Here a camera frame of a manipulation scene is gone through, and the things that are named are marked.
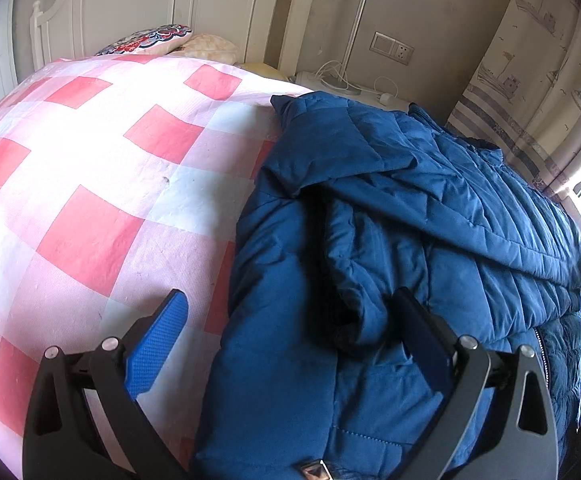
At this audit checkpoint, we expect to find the beige floral pillow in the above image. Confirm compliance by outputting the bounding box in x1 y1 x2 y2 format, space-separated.
170 34 238 65

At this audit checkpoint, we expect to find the pink checkered bed sheet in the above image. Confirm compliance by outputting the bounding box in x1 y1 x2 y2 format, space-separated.
0 55 302 474

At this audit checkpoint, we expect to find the blue quilted down jacket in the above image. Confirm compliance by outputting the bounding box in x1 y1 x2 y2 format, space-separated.
190 92 581 479

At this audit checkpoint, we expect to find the wall socket panel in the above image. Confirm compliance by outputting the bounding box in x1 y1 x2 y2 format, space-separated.
369 32 414 65

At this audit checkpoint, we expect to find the white bedside table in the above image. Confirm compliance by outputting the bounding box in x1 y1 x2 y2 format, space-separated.
295 72 409 112

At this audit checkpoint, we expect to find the red blue patterned pillow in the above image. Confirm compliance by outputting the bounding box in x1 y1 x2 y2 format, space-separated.
95 24 193 56

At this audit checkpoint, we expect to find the white cable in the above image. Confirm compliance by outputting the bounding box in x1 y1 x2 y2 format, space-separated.
314 58 407 106

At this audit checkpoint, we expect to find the white lamp pole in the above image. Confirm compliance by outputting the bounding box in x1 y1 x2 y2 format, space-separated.
319 0 367 89

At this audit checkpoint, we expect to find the beige ship print curtain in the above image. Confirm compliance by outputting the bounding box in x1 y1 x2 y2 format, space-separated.
447 0 581 202

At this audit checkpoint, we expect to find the cream wooden headboard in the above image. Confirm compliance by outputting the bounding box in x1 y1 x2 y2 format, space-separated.
30 0 313 76

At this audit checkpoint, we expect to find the yellow pillow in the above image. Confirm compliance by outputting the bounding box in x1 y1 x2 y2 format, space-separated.
236 62 289 82

